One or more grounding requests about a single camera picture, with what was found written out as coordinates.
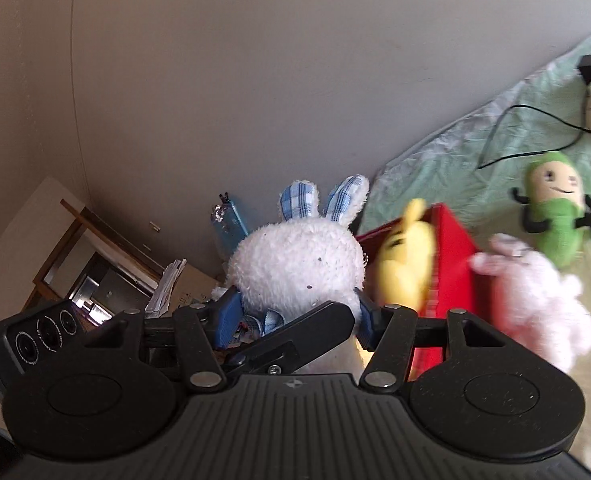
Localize red cardboard box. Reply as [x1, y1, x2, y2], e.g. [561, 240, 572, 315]
[355, 202, 491, 386]

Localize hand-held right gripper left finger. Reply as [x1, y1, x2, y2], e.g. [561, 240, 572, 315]
[83, 287, 244, 394]

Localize blue plastic bag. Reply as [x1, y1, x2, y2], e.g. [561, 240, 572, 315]
[210, 192, 249, 261]

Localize brown cardboard carton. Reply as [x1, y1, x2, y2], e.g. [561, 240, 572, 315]
[166, 262, 226, 311]

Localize wooden door frame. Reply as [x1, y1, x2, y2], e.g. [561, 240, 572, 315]
[23, 199, 164, 311]

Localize green plush doll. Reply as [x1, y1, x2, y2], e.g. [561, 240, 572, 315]
[511, 151, 591, 268]

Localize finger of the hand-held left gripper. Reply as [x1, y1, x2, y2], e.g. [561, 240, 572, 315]
[224, 301, 356, 375]

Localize stack of white papers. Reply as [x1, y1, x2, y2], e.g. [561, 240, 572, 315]
[146, 259, 189, 318]

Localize white rabbit plush pink ears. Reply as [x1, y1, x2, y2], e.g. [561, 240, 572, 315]
[470, 233, 591, 373]

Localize yellow tiger plush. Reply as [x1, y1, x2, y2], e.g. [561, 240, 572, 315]
[378, 198, 436, 311]

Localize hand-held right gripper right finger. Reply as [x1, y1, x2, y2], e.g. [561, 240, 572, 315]
[354, 289, 506, 395]

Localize black cable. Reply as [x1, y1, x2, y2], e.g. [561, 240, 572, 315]
[478, 104, 591, 170]

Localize white rabbit plush plaid ears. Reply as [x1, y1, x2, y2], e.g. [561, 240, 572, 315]
[226, 174, 371, 376]

